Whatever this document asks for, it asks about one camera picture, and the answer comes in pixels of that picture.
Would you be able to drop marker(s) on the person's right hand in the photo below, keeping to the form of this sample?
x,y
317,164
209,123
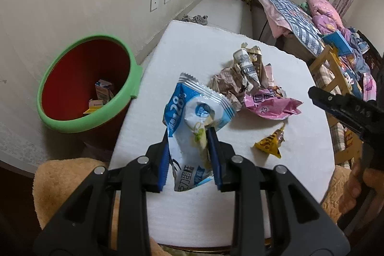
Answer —
x,y
351,187

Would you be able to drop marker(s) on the wooden chair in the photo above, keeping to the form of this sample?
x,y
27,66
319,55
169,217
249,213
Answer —
x,y
327,59

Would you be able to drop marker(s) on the crumpled brown paper wrapper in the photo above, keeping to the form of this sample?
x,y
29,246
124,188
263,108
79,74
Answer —
x,y
225,83

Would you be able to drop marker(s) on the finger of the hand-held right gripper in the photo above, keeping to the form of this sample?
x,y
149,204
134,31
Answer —
x,y
339,103

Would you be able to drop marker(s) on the blue plaid blanket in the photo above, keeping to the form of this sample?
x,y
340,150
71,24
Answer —
x,y
288,10

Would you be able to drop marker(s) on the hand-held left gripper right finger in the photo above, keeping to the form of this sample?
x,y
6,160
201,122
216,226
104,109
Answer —
x,y
214,157

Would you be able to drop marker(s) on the purple duvet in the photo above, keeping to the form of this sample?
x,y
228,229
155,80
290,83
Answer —
x,y
328,25

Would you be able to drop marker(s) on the pink snack wrapper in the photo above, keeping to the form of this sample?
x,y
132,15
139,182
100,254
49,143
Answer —
x,y
270,107

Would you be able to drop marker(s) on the blue box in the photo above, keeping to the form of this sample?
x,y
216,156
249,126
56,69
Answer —
x,y
337,43

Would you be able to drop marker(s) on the blue white snack wrapper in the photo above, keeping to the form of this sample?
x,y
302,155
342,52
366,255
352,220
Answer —
x,y
186,112

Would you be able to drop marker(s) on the green-rimmed red trash bin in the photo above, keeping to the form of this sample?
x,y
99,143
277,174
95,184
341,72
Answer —
x,y
75,70

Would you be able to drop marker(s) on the blue white small carton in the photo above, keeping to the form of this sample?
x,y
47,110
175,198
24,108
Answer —
x,y
105,91

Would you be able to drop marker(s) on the yellow triangular snack wrapper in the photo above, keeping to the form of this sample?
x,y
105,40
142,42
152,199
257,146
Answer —
x,y
268,145

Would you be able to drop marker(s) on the crumpled silver wrapper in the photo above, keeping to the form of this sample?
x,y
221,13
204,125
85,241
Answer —
x,y
244,62

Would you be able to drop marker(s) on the printed colourful cloth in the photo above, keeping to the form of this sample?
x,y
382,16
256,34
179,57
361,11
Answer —
x,y
354,76

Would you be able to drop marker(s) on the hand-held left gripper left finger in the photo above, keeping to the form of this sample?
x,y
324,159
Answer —
x,y
164,166

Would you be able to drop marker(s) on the pink bed sheet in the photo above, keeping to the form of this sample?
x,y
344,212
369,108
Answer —
x,y
276,20

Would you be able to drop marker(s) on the pink duvet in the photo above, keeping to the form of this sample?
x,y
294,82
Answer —
x,y
321,4

